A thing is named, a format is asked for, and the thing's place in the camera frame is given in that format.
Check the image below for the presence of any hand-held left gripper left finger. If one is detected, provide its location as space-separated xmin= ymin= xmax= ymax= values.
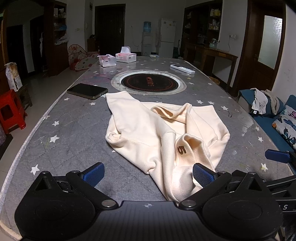
xmin=35 ymin=162 xmax=117 ymax=209

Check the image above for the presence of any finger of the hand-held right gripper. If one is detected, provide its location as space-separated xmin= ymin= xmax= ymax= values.
xmin=265 ymin=149 xmax=296 ymax=165
xmin=264 ymin=175 xmax=296 ymax=197

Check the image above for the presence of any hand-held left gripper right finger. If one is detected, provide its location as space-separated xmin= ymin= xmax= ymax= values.
xmin=179 ymin=163 xmax=264 ymax=209

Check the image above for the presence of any cream sweatshirt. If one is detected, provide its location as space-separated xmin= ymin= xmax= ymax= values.
xmin=105 ymin=91 xmax=231 ymax=204

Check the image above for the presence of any butterfly print cushion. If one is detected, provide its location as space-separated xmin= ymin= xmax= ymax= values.
xmin=272 ymin=105 xmax=296 ymax=150

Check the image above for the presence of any blue sofa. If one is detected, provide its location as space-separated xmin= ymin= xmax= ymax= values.
xmin=238 ymin=89 xmax=296 ymax=151

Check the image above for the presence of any grey star table mat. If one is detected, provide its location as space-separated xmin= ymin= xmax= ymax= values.
xmin=0 ymin=56 xmax=296 ymax=232

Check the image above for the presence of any white garment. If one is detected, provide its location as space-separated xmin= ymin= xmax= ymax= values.
xmin=251 ymin=88 xmax=269 ymax=115

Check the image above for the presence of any dark smartphone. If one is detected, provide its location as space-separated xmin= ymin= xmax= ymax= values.
xmin=67 ymin=83 xmax=108 ymax=100

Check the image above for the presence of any frosted glass panel door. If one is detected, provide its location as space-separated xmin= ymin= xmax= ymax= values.
xmin=237 ymin=0 xmax=287 ymax=93

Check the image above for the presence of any wooden bucket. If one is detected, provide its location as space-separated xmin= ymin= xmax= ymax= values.
xmin=207 ymin=76 xmax=220 ymax=87

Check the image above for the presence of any red plastic stool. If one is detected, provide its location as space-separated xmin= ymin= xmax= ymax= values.
xmin=0 ymin=89 xmax=27 ymax=134

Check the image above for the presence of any dark wooden stool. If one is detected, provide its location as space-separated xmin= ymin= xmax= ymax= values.
xmin=16 ymin=85 xmax=33 ymax=109

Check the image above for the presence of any round built-in induction cooktop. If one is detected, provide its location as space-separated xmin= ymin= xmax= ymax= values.
xmin=111 ymin=70 xmax=187 ymax=95

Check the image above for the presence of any white remote control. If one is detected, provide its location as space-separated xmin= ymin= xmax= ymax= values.
xmin=170 ymin=64 xmax=196 ymax=75

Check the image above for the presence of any polka dot play tent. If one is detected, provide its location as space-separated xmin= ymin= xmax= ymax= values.
xmin=68 ymin=44 xmax=100 ymax=71

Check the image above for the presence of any small white tissue box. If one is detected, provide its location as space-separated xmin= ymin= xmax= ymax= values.
xmin=98 ymin=54 xmax=116 ymax=67

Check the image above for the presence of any wooden desk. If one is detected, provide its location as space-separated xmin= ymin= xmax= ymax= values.
xmin=184 ymin=43 xmax=238 ymax=87

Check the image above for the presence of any large white tissue box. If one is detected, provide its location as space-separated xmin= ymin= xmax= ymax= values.
xmin=116 ymin=47 xmax=137 ymax=63

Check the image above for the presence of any dark wooden bookcase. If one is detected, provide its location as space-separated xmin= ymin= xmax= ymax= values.
xmin=44 ymin=0 xmax=70 ymax=77

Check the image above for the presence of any printed paper bag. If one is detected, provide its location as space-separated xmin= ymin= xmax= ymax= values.
xmin=5 ymin=62 xmax=23 ymax=91

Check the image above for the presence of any white plastic bag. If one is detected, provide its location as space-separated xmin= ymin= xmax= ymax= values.
xmin=55 ymin=35 xmax=70 ymax=45

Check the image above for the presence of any white water dispenser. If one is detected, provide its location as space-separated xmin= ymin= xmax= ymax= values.
xmin=142 ymin=32 xmax=153 ymax=56

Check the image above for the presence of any dark wooden door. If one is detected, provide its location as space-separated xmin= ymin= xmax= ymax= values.
xmin=94 ymin=4 xmax=126 ymax=56

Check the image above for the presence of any white refrigerator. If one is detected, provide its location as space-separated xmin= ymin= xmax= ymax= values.
xmin=158 ymin=18 xmax=177 ymax=59

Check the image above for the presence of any dark wooden shelf unit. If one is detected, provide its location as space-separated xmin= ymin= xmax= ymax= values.
xmin=183 ymin=0 xmax=223 ymax=58

